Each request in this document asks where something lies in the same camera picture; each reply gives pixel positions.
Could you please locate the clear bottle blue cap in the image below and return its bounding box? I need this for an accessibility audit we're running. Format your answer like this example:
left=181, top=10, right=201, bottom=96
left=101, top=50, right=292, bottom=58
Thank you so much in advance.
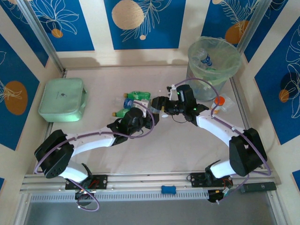
left=150, top=103, right=168, bottom=119

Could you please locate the translucent grey plastic bin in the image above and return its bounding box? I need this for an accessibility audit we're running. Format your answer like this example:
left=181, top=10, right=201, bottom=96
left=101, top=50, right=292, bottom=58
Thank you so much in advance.
left=186, top=64, right=227, bottom=102

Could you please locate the clear bin with green liner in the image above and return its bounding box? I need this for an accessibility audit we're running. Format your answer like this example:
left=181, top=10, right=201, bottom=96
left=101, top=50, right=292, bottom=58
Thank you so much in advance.
left=187, top=36, right=242, bottom=85

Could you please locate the squashed clear bottle blue label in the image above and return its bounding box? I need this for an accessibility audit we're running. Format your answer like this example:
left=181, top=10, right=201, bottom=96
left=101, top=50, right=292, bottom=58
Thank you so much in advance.
left=123, top=97, right=141, bottom=109

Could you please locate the orange cap pill bottle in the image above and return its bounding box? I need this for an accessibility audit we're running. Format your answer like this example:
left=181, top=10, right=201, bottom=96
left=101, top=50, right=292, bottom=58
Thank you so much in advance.
left=210, top=96, right=225, bottom=115

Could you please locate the clear plastic cup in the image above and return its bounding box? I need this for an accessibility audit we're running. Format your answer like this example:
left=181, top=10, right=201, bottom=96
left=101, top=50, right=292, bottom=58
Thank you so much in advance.
left=220, top=93, right=235, bottom=112

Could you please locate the mint green zip pouch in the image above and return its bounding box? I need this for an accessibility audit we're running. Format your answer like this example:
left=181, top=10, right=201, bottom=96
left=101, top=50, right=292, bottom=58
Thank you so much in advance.
left=38, top=77, right=88, bottom=123

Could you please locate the blue bone-shaped object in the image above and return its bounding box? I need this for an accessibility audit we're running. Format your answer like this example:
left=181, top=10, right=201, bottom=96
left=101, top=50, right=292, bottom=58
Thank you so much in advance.
left=161, top=185, right=176, bottom=195

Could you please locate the black flat device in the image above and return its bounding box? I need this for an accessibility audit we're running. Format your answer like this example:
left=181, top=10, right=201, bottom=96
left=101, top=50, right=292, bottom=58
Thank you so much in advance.
left=239, top=181, right=277, bottom=194

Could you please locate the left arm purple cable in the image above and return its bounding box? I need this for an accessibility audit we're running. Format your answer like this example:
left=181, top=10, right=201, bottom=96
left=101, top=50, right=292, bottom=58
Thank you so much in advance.
left=34, top=100, right=155, bottom=212

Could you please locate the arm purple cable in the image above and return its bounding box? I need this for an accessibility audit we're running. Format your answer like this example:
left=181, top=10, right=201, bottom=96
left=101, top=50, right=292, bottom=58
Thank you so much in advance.
left=34, top=100, right=155, bottom=212
left=172, top=78, right=272, bottom=204

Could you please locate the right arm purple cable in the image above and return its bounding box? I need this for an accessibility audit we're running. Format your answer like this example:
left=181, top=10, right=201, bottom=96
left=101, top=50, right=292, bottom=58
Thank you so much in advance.
left=172, top=78, right=272, bottom=204

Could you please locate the aluminium frame rail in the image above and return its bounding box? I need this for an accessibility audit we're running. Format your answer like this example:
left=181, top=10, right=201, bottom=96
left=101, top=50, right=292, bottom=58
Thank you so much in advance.
left=20, top=172, right=281, bottom=193

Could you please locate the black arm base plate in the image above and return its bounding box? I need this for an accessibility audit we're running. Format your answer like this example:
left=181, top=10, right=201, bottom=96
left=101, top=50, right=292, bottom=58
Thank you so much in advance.
left=65, top=174, right=108, bottom=191
left=190, top=172, right=233, bottom=188

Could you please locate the grey slotted cable duct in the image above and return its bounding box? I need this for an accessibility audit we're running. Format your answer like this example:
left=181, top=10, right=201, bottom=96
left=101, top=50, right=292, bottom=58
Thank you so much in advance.
left=30, top=190, right=210, bottom=203

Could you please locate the black base electronics bracket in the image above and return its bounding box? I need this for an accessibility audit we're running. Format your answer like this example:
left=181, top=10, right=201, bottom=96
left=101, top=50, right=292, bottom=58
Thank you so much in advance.
left=74, top=188, right=96, bottom=207
left=207, top=188, right=232, bottom=205

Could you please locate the aluminium corner post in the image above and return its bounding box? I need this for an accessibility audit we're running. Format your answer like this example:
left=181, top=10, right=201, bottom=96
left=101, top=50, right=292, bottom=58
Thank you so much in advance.
left=236, top=0, right=275, bottom=54
left=16, top=0, right=67, bottom=73

